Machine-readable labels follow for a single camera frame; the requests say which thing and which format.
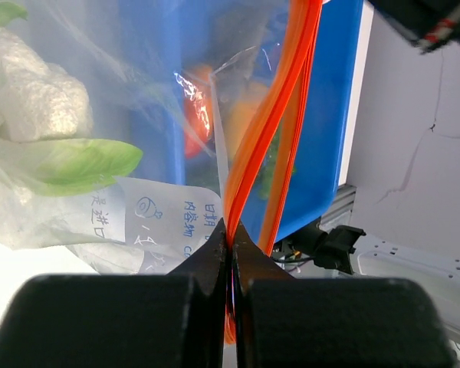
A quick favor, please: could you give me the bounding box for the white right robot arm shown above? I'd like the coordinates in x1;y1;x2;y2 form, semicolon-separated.
348;14;460;343

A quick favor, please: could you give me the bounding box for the yellow orange mango toy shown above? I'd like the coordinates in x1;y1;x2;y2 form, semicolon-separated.
223;81;268;161

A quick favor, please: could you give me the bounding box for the green grapes toy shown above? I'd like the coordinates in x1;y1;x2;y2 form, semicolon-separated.
258;130;298;200

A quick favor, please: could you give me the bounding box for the white cauliflower toy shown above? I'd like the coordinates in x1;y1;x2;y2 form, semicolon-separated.
0;0;145;250

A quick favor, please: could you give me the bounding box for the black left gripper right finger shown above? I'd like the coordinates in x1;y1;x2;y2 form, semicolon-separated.
231;226;455;367

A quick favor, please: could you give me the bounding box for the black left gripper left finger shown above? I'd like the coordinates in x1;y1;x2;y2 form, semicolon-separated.
0;223;228;367

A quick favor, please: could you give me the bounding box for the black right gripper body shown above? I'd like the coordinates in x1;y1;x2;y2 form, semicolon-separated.
370;0;460;54

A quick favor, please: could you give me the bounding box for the clear zip top bag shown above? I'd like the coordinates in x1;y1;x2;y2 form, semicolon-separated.
0;0;327;344

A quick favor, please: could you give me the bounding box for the aluminium mounting rail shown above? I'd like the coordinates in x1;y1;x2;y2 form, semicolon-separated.
320;184;357;232

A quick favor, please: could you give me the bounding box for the blue plastic bin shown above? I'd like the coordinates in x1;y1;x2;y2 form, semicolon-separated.
118;1;363;238

